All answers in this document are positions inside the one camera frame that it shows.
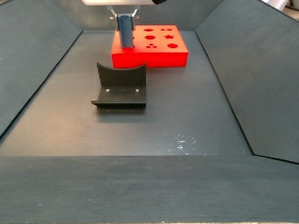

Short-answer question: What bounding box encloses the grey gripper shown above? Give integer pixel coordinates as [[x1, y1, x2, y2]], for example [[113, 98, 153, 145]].
[[81, 0, 155, 20]]

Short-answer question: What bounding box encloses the blue arch block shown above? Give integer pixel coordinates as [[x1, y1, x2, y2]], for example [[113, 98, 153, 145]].
[[117, 14, 133, 48]]

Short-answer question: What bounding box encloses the red shape sorter board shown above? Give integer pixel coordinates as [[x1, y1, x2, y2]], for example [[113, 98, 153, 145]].
[[110, 24, 189, 68]]

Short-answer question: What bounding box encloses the black fixture stand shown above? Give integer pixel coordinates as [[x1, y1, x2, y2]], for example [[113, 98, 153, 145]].
[[90, 64, 145, 108]]

